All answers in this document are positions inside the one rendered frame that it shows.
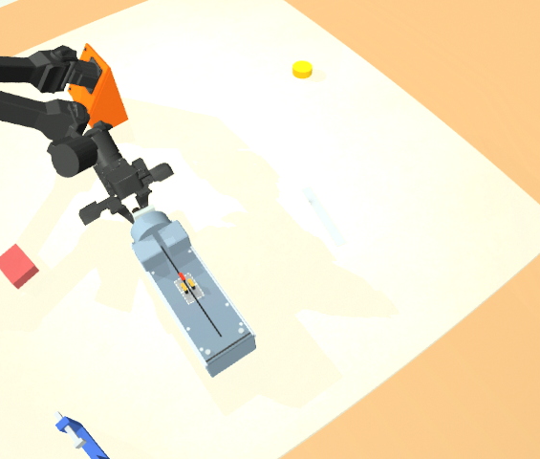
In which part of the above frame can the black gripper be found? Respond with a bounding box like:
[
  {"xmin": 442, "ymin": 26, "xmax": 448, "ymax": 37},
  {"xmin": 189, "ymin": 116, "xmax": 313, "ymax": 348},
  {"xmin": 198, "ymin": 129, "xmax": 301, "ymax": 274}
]
[{"xmin": 78, "ymin": 152, "xmax": 174, "ymax": 226}]

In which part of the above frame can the yellow short cylinder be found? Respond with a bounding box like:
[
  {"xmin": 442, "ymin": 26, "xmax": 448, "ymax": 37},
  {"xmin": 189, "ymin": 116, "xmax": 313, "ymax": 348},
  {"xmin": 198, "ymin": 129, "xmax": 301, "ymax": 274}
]
[{"xmin": 292, "ymin": 61, "xmax": 313, "ymax": 78}]

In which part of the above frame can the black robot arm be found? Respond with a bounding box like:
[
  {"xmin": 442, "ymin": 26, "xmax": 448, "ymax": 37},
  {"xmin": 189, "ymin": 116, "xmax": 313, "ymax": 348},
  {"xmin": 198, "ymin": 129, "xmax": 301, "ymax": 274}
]
[{"xmin": 0, "ymin": 45, "xmax": 150, "ymax": 199}]

